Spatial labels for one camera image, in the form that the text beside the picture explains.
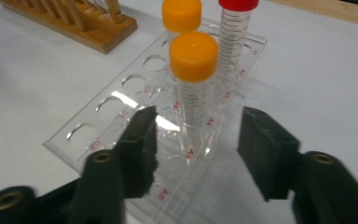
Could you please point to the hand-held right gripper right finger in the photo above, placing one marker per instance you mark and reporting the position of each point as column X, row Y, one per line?
column 267, row 161

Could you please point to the red capped test tube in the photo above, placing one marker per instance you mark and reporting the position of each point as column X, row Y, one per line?
column 233, row 37

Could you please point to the clear acrylic tube rack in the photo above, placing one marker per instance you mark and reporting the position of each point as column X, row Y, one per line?
column 112, row 109

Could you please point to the wooden test tube rack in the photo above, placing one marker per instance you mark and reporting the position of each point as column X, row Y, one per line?
column 105, row 34

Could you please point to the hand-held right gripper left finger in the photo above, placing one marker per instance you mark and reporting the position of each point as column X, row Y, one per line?
column 136, row 155

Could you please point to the orange capped test tube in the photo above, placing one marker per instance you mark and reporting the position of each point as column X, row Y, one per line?
column 194, row 56
column 181, row 14

